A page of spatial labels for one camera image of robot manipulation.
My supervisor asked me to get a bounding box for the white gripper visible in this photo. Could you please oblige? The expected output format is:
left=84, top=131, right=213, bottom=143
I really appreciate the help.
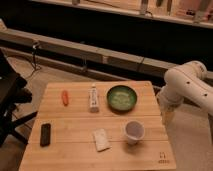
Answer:
left=157, top=87, right=183, bottom=125

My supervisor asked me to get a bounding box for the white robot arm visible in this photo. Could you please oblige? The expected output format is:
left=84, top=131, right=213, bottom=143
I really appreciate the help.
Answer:
left=156, top=61, right=213, bottom=125

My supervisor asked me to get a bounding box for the green ceramic bowl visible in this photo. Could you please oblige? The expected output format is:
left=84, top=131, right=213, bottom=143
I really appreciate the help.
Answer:
left=106, top=85, right=137, bottom=112

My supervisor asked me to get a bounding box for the white tube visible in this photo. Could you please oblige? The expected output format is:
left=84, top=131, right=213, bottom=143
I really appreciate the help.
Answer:
left=89, top=84, right=99, bottom=113

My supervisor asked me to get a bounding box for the wooden board table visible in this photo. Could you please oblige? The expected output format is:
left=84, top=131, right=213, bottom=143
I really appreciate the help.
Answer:
left=19, top=81, right=176, bottom=171

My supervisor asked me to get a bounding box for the black rectangular remote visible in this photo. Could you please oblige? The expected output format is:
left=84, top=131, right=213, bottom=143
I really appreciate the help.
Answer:
left=40, top=123, right=51, bottom=147

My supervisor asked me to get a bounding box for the black stand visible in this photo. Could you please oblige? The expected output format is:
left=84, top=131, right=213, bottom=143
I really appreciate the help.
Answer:
left=0, top=50, right=37, bottom=147

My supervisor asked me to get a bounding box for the black cable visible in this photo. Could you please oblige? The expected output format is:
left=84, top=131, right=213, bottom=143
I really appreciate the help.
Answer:
left=30, top=40, right=42, bottom=72

